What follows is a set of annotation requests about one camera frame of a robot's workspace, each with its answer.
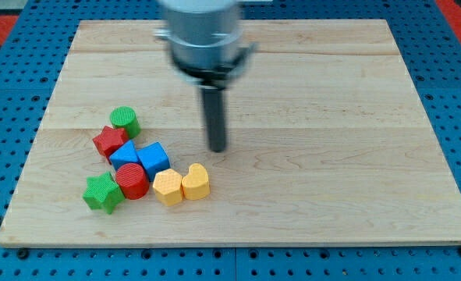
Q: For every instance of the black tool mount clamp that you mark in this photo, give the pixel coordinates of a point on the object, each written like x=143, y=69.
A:
x=219, y=77

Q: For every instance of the blue triangular block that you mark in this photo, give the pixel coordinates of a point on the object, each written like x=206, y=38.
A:
x=126, y=154

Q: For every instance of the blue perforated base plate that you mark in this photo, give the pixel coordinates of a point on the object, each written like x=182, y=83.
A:
x=32, y=57

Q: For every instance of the green star block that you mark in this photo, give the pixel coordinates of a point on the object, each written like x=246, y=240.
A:
x=103, y=193

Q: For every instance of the red cylinder block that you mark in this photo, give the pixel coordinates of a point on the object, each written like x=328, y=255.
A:
x=132, y=180

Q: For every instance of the yellow hexagon block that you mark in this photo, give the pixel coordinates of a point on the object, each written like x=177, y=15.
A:
x=168, y=188

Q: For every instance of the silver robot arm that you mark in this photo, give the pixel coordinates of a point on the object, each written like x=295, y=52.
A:
x=204, y=40

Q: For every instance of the blue cube block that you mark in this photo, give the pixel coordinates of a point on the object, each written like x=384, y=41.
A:
x=154, y=159

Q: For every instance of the yellow heart block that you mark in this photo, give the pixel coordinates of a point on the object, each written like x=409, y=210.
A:
x=195, y=183

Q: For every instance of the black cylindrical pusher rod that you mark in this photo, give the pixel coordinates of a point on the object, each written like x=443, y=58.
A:
x=214, y=117

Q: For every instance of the red star block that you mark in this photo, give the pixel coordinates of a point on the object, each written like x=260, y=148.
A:
x=109, y=140

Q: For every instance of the light wooden board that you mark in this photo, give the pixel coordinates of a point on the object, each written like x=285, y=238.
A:
x=329, y=145

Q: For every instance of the green cylinder block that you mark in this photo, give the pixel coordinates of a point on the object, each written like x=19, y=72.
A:
x=125, y=118

